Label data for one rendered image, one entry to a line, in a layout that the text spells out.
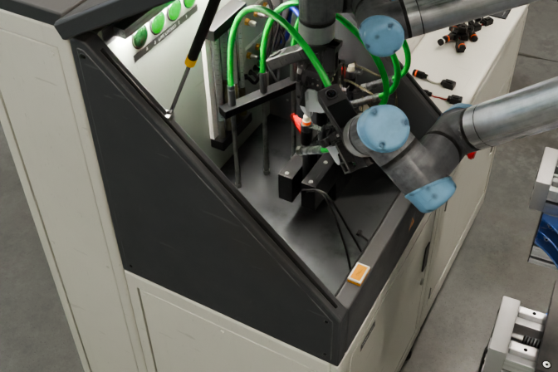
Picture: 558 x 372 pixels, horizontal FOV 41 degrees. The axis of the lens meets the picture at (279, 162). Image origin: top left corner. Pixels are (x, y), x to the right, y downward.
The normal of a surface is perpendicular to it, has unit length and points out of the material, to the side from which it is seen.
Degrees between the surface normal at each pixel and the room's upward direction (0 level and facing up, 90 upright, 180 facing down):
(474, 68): 0
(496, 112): 59
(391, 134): 45
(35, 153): 90
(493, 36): 0
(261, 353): 90
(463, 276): 0
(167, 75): 90
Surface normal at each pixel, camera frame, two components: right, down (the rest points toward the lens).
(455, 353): -0.02, -0.74
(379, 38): 0.07, 0.66
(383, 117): 0.15, -0.06
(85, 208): -0.48, 0.59
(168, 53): 0.87, 0.31
